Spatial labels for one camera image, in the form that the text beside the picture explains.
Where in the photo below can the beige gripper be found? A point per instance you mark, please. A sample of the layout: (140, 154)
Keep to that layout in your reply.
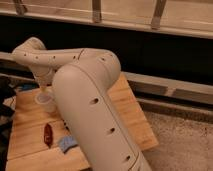
(44, 80)

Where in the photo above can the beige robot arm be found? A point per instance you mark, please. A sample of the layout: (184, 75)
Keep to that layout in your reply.
(80, 80)

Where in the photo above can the wooden table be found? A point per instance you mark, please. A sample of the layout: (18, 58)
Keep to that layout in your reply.
(28, 152)

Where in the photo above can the red oblong object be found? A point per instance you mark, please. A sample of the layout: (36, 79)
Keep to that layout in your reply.
(48, 135)

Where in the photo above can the blue sponge cloth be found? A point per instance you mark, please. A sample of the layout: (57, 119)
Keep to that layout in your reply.
(66, 143)

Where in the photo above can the white ceramic cup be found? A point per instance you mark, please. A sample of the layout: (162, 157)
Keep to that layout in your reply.
(46, 101)

